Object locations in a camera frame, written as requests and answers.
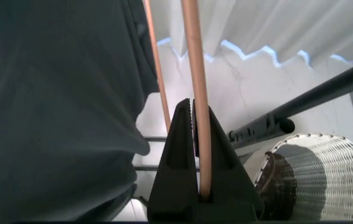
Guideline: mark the pink clothes hanger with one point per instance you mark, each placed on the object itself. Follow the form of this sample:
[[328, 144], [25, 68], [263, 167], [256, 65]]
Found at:
[[196, 62]]

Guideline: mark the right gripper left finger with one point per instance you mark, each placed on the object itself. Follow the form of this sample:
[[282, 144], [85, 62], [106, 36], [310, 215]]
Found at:
[[173, 180]]

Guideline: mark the white laundry basket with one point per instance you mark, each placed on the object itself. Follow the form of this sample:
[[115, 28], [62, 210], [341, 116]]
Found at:
[[335, 174]]

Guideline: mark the dark grey shirt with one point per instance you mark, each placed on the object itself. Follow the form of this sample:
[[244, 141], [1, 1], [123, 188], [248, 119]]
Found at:
[[54, 109]]

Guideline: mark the black clothes rack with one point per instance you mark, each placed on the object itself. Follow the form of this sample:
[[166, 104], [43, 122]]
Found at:
[[319, 96]]

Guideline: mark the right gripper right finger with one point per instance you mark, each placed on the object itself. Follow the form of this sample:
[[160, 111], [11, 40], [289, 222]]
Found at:
[[232, 186]]

